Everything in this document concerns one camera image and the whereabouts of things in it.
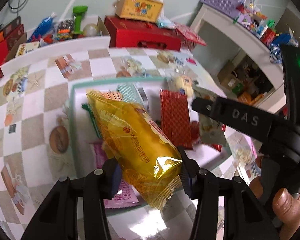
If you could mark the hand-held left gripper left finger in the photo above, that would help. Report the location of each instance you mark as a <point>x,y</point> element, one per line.
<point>116,180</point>

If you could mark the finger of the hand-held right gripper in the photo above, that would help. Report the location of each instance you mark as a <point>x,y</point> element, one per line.
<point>240,117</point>

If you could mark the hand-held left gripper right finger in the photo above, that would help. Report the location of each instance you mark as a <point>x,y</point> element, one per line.
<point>186,180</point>

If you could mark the pink snack packet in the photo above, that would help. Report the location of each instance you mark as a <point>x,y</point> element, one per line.
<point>126,195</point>

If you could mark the white nut snack packet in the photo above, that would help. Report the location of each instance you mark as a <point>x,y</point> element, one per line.
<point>210,127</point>

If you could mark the yellow snack packet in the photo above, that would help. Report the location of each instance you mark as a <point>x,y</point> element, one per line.
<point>135,142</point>

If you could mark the long red patterned snack packet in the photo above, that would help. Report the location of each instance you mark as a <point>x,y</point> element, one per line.
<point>176,120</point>

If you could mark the bread roll packets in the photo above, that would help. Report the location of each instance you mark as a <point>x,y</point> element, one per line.
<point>183,85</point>

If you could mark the green snack packet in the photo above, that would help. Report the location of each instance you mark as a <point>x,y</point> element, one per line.
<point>91,116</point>

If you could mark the white tray with teal rim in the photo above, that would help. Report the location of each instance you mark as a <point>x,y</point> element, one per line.
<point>78,110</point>

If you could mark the orange and white snack packet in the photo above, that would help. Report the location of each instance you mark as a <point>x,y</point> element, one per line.
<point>111,96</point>

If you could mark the teal and white snack packet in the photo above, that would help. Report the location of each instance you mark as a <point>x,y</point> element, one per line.
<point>130,92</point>

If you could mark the person's right hand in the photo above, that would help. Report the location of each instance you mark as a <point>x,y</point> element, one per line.
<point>287,207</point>

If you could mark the orange box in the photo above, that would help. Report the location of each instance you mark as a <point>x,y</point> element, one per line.
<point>250,97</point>

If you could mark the brown cardboard box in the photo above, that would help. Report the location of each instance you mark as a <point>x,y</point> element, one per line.
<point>230,77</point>

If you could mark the pile of colourful small items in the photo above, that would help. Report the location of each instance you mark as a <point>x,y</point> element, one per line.
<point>260,22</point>

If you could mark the red patterned paper bag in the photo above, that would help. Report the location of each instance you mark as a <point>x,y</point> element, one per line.
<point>190,36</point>

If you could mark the white shelf unit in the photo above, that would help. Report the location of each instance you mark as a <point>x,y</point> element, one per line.
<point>201,17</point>

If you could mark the light blue tissue pack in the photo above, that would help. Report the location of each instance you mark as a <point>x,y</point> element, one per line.
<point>165,23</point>

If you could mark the red gift box with slot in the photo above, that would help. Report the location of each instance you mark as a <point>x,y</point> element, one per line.
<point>142,36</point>

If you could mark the clear tape roll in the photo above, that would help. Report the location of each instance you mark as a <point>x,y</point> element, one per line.
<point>91,30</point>

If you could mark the open cardboard box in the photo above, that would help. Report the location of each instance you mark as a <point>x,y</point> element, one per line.
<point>102,27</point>

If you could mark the pile of colourful toys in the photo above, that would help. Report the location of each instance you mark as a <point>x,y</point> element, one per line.
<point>63,31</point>

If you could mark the white box with yellow print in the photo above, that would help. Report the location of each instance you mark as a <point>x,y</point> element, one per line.
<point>27,47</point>

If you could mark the green dumbbell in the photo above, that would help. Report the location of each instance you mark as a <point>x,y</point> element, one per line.
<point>78,17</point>

